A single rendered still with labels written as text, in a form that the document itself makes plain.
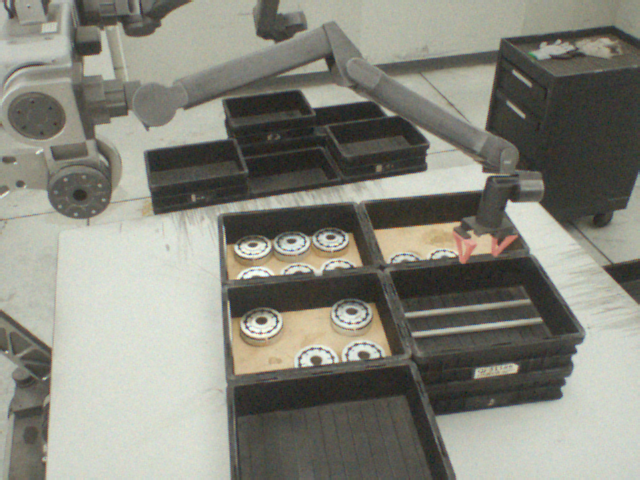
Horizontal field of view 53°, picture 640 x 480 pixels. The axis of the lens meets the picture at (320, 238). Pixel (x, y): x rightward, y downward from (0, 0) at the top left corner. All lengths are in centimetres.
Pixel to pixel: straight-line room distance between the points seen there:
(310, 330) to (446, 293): 38
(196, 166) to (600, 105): 177
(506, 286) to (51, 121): 116
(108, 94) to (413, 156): 183
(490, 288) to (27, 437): 149
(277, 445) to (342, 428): 14
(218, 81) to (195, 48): 327
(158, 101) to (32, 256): 226
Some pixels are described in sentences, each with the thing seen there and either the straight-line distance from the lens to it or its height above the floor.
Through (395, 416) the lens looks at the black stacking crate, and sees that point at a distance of 143.
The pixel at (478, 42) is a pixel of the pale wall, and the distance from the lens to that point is 519.
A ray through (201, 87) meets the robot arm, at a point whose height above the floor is 146.
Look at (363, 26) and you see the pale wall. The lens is 475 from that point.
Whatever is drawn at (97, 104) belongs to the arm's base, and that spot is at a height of 146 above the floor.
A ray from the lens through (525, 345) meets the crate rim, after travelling 149.
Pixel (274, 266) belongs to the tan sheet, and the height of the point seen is 83.
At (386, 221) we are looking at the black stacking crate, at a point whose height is 86.
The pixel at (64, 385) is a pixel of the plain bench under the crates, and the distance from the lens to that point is 176.
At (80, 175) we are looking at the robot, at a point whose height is 119.
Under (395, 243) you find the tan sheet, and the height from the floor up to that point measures 83.
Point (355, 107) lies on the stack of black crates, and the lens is 341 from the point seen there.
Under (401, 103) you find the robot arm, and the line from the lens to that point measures 133.
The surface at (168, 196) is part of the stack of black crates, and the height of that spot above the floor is 53.
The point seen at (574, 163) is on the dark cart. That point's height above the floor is 46.
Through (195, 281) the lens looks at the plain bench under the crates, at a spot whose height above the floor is 70.
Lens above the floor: 197
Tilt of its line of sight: 38 degrees down
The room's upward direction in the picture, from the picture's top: straight up
